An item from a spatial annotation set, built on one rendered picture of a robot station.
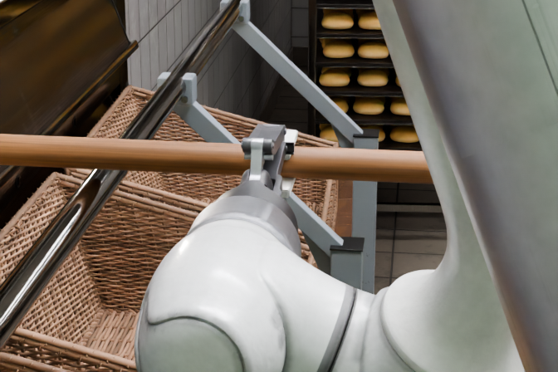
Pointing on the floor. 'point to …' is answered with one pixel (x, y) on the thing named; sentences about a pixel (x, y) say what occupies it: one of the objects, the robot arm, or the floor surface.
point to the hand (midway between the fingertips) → (277, 162)
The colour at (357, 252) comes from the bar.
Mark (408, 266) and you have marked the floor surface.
